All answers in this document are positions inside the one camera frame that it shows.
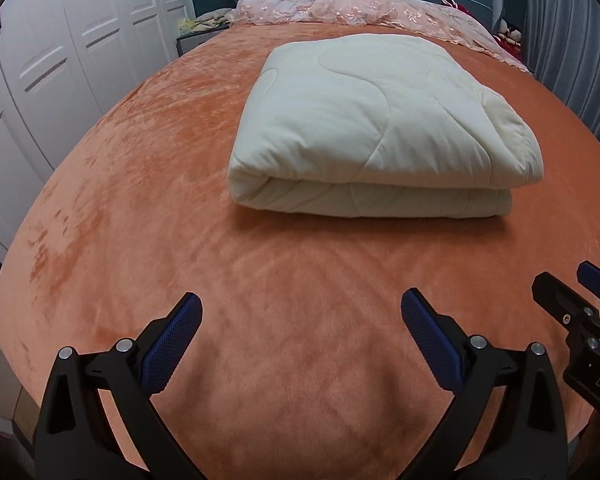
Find orange velvet bed cover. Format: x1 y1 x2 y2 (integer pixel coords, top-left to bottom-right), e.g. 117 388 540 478
0 23 600 479

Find red plush toys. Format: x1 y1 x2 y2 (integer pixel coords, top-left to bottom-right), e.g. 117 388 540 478
441 0 524 62

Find blue-grey curtain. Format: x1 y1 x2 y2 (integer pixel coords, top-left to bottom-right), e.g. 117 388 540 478
524 0 600 141

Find white quilted duvet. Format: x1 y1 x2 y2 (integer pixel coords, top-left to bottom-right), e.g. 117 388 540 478
227 34 544 219

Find white panelled wardrobe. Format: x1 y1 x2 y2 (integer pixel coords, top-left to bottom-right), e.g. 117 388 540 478
0 0 195 259

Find pink floral blanket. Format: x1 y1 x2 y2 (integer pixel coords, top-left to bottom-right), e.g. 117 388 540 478
228 0 528 73

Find dark bedside table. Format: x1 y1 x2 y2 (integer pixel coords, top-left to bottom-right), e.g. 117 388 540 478
176 25 229 58

